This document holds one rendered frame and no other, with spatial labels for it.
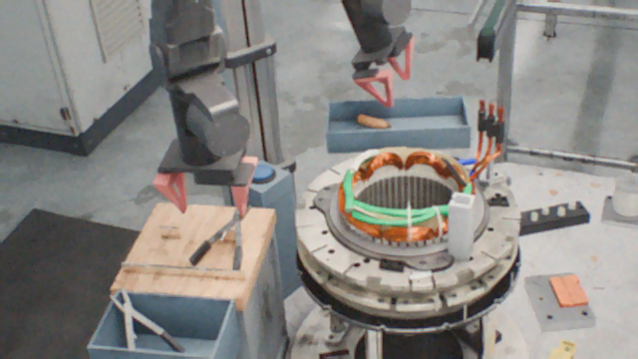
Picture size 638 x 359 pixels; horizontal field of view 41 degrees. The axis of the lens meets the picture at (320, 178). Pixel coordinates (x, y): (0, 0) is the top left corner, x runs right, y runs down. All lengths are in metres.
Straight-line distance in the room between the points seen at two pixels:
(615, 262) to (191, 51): 0.95
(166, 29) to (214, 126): 0.12
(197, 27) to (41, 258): 2.15
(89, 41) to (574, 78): 2.03
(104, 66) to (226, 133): 2.59
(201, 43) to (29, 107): 2.60
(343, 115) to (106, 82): 2.13
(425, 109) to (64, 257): 1.77
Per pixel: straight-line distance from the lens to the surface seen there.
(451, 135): 1.49
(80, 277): 2.96
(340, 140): 1.49
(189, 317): 1.22
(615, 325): 1.56
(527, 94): 3.74
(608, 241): 1.72
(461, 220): 1.12
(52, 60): 3.39
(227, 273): 1.20
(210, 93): 1.02
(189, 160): 1.11
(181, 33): 1.00
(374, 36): 1.43
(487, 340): 1.34
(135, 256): 1.27
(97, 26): 3.51
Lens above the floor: 1.85
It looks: 35 degrees down
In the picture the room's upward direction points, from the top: 5 degrees counter-clockwise
